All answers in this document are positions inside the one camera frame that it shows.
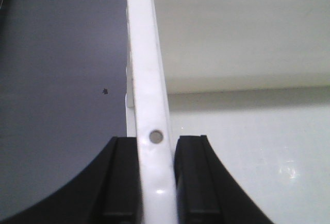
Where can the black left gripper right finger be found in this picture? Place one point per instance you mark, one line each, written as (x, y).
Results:
(206, 191)

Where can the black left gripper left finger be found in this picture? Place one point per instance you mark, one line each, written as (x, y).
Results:
(106, 191)

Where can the white plastic tote box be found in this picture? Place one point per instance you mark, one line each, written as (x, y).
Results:
(252, 76)

